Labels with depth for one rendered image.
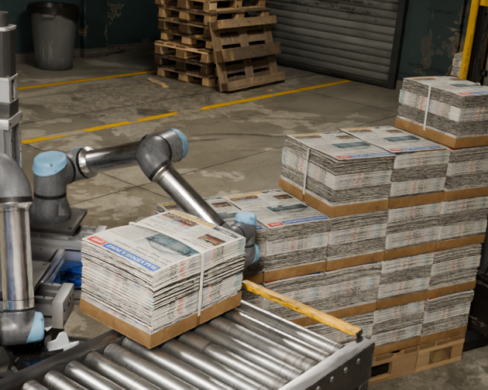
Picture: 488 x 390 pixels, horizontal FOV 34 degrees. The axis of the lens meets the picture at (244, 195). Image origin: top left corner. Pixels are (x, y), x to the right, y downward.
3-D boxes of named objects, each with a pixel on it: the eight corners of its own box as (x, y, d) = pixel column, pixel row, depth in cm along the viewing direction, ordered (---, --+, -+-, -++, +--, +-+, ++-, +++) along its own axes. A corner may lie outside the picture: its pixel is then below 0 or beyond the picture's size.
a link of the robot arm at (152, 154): (134, 135, 255) (238, 244, 248) (152, 128, 264) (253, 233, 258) (116, 159, 261) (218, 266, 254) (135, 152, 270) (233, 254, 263)
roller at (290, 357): (197, 309, 239) (192, 299, 236) (325, 371, 212) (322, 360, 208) (187, 322, 237) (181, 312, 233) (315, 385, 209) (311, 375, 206)
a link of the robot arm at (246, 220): (247, 222, 258) (244, 253, 261) (261, 213, 267) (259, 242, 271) (225, 217, 261) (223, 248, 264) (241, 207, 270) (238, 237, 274)
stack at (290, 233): (146, 385, 334) (153, 201, 306) (363, 333, 391) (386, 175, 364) (185, 437, 303) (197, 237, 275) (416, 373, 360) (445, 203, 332)
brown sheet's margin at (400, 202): (335, 179, 349) (336, 170, 347) (386, 174, 363) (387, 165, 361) (389, 209, 318) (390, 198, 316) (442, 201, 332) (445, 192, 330)
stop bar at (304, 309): (245, 284, 251) (246, 278, 250) (362, 334, 225) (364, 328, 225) (239, 287, 248) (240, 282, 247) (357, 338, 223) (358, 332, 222)
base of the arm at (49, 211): (22, 221, 280) (22, 196, 277) (36, 207, 295) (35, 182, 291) (65, 225, 280) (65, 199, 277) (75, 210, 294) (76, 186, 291)
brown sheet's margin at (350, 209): (277, 186, 334) (279, 176, 332) (333, 180, 348) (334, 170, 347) (329, 217, 303) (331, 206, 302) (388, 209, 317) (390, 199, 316)
